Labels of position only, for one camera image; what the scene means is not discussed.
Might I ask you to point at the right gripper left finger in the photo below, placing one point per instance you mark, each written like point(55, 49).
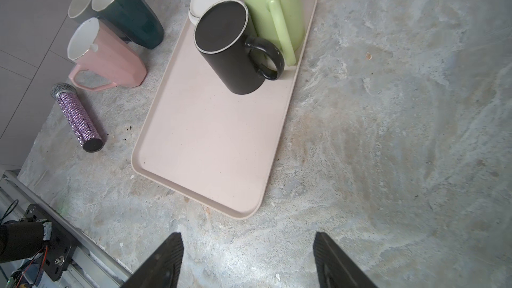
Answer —
point(162, 268)

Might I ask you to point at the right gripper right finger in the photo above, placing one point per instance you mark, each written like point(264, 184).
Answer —
point(334, 267)

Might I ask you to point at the pink mug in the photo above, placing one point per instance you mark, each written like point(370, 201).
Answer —
point(94, 47)

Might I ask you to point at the grey mug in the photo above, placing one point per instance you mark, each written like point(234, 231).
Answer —
point(81, 10)

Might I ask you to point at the dark green mug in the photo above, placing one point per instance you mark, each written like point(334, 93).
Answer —
point(134, 18)

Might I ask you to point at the black mug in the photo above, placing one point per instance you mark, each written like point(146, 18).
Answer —
point(226, 38)

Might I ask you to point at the light green mug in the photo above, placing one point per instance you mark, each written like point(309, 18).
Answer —
point(280, 22)

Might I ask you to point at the beige plastic tray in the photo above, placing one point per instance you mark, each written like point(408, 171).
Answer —
point(207, 143)

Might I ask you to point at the purple glitter tube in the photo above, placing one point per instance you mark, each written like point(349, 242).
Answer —
point(86, 133)

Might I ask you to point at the aluminium mounting rail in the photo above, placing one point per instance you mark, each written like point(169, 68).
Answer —
point(73, 259)

